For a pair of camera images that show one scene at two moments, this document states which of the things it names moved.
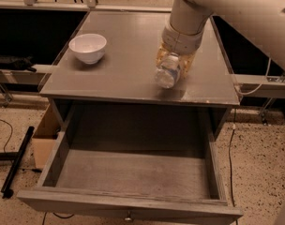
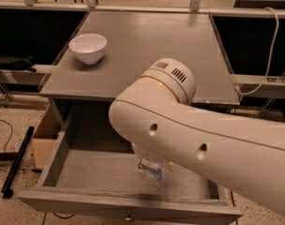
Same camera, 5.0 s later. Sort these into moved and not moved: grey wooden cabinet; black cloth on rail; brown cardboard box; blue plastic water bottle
Moved: blue plastic water bottle
Not moved: black cloth on rail; brown cardboard box; grey wooden cabinet
